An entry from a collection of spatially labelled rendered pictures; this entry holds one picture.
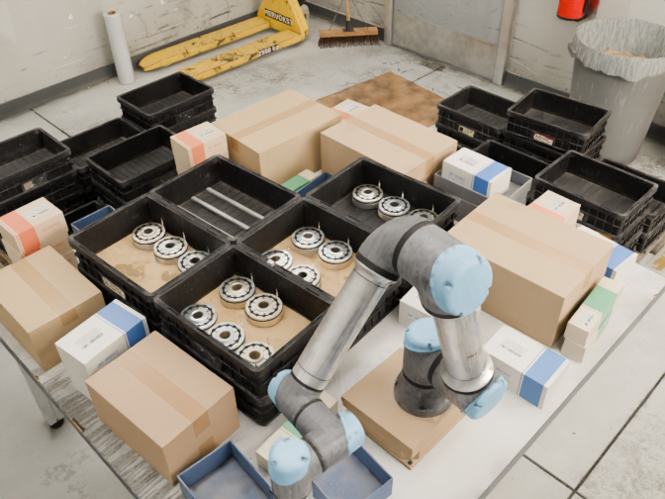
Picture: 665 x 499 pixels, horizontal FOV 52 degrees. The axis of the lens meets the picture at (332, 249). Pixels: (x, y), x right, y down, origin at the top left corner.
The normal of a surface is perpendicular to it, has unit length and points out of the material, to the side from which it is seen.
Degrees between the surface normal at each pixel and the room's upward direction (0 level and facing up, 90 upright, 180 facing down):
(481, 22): 90
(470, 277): 81
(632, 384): 0
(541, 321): 90
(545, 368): 0
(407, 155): 0
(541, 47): 90
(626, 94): 94
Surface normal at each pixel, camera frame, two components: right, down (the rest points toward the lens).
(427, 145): -0.02, -0.77
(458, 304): 0.56, 0.40
